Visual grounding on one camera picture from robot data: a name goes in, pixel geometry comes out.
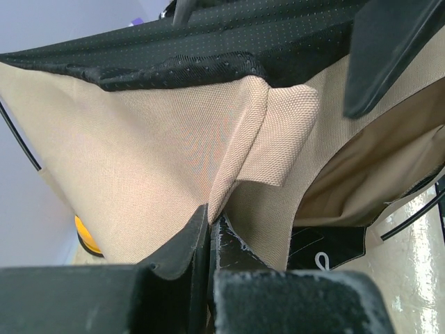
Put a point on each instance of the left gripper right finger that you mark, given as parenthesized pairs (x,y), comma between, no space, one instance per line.
(250,297)

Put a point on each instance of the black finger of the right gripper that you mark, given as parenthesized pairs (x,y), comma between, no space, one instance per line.
(386,37)

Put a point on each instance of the beige pet tent fabric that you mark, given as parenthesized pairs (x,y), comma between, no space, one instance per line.
(239,110)

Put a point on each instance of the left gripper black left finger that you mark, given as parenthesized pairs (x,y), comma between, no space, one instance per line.
(164,293)

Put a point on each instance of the yellow double bowl holder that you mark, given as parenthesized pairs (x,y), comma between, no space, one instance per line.
(85,239)

